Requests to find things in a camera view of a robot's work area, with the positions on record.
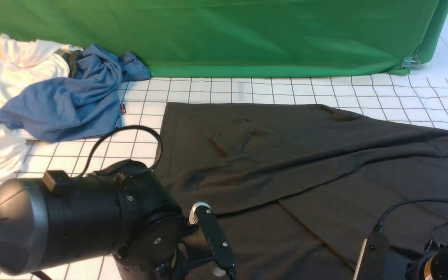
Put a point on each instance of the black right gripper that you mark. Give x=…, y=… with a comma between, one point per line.
x=433, y=265

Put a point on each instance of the white crumpled garment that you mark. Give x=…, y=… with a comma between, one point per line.
x=23, y=64

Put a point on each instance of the gray long-sleeve top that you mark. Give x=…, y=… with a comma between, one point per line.
x=296, y=189

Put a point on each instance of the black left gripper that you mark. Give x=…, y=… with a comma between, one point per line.
x=175, y=267

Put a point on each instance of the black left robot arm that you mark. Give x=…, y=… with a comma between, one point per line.
x=56, y=219

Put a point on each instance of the green backdrop cloth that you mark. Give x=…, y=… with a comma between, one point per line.
x=240, y=38

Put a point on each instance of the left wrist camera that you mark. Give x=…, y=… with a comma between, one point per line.
x=208, y=243

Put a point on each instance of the blue crumpled shirt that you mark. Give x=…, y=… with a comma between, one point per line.
x=86, y=106

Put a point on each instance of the silver binder clip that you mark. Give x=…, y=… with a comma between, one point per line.
x=410, y=63

